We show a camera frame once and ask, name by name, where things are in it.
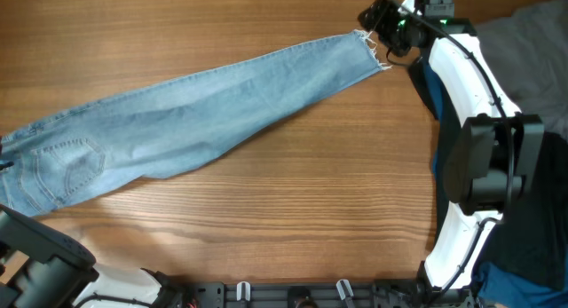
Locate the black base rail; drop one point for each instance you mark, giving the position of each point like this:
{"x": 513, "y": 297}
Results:
{"x": 338, "y": 294}

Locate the blue garment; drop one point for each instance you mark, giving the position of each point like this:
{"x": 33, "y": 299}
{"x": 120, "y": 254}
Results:
{"x": 515, "y": 290}

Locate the black garment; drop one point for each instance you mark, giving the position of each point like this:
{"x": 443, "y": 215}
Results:
{"x": 435, "y": 97}

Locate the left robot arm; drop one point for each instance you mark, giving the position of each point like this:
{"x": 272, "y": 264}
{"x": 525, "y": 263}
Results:
{"x": 61, "y": 272}

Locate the light blue denim jeans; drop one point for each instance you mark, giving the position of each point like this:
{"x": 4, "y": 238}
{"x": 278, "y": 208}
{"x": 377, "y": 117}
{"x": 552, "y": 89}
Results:
{"x": 172, "y": 127}

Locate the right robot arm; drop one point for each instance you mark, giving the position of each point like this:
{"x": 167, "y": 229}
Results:
{"x": 491, "y": 163}

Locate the grey t-shirt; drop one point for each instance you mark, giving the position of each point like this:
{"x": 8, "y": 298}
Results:
{"x": 527, "y": 53}

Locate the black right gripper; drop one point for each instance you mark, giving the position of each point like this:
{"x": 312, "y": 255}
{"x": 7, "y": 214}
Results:
{"x": 381, "y": 16}

